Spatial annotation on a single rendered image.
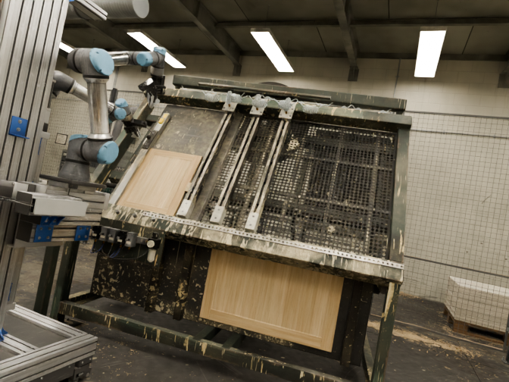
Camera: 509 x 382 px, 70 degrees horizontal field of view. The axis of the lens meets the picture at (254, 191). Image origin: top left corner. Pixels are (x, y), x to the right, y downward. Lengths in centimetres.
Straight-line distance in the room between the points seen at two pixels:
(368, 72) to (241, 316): 591
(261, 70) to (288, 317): 635
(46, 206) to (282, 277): 146
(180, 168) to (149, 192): 29
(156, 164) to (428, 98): 558
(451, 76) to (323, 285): 571
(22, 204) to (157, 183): 116
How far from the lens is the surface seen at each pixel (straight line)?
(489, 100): 749
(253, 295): 253
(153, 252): 240
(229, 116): 298
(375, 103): 342
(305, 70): 785
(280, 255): 220
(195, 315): 270
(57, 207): 180
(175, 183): 267
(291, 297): 249
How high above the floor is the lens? 109
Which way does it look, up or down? 2 degrees up
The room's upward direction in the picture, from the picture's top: 10 degrees clockwise
